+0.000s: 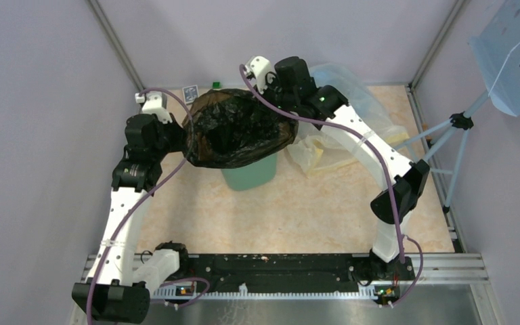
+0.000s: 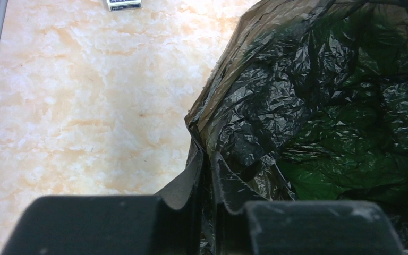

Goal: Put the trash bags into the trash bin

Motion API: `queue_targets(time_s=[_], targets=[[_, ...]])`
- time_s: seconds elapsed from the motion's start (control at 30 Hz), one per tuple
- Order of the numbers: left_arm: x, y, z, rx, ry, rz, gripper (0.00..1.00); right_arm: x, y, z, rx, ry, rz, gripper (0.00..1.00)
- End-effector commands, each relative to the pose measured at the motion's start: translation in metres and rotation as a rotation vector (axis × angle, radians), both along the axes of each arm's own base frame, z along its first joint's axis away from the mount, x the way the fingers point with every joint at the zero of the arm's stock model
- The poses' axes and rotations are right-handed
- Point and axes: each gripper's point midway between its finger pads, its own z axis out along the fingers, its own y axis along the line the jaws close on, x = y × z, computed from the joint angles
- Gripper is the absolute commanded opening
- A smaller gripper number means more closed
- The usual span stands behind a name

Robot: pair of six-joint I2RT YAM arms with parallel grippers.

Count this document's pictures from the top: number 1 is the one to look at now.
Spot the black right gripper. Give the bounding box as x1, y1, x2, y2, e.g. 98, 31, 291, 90
253, 73, 299, 121

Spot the clear plastic bag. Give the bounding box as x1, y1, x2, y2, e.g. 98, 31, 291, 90
286, 62, 410, 178

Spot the black trash bag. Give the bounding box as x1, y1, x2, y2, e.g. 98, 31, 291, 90
182, 89, 299, 169

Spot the green plastic trash bin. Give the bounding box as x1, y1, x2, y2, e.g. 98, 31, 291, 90
221, 154, 278, 192

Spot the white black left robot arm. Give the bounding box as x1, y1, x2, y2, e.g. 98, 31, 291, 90
72, 113, 190, 324

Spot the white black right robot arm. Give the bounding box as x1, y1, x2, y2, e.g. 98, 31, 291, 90
245, 56, 430, 279

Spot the blue playing card deck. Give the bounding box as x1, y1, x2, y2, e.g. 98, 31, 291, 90
181, 85, 199, 104

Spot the light blue tripod stand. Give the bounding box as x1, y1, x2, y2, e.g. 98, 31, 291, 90
395, 91, 490, 214

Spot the perforated light blue panel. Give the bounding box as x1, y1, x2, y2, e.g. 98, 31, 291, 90
469, 1, 520, 116

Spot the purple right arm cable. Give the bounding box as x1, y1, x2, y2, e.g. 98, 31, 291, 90
238, 64, 425, 308

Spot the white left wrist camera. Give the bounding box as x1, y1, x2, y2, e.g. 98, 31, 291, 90
135, 91, 173, 124

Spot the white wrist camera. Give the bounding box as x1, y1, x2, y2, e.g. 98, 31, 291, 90
135, 91, 173, 124
244, 56, 277, 94

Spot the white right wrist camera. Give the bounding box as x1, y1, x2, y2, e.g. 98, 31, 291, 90
244, 56, 277, 94

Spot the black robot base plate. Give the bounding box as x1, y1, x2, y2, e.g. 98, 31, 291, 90
169, 253, 416, 294

